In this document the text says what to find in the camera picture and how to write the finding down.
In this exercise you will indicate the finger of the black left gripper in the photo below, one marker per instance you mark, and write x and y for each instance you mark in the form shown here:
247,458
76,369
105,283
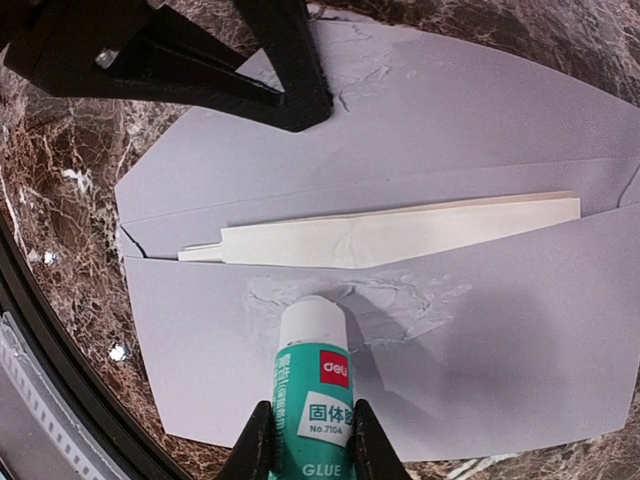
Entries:
282,29
135,50

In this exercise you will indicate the small white-capped glue bottle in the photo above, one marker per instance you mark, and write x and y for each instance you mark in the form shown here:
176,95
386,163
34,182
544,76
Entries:
313,400

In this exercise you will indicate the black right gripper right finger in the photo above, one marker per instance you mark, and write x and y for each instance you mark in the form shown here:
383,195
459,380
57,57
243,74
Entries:
374,456

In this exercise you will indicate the black front rail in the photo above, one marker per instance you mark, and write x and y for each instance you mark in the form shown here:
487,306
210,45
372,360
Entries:
82,390

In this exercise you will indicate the white slotted cable duct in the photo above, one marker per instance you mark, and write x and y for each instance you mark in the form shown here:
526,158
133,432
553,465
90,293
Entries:
60,426

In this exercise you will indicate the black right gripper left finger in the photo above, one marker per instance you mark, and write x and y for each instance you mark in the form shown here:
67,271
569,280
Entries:
252,455

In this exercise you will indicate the grey paper envelope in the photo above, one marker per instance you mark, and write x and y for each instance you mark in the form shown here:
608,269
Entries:
515,344

